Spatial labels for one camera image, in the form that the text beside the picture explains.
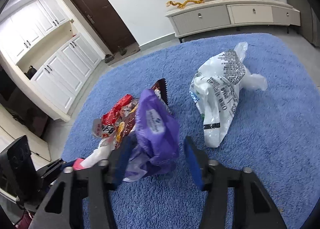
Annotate pink snack wrapper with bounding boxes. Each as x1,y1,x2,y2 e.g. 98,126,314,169
73,140,115,170

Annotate purple plastic wrapper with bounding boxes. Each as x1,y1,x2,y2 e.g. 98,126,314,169
123,89,180,182

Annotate brown chocolate wrapper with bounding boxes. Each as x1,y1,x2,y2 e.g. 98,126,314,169
115,78,172,152

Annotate white printed plastic bag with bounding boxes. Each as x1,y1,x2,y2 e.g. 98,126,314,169
189,42,267,148

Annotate red snack bag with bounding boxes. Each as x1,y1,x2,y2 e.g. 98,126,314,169
92,94,137,138

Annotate blue fluffy blanket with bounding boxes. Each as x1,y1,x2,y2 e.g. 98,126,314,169
62,34,319,228

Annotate pair of shoes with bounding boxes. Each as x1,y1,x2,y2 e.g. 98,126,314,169
104,47,127,65

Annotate grey double door refrigerator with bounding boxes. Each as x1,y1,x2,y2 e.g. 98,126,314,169
287,0,319,47

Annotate white low tv cabinet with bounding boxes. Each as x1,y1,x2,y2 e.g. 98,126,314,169
166,0,301,41

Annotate dark brown entrance door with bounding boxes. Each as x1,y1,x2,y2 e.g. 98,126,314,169
71,0,136,55

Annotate golden dragon figurine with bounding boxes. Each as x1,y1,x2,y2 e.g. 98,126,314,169
166,0,205,9

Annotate white wall cabinets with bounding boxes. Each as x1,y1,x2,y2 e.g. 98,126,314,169
1,0,102,122

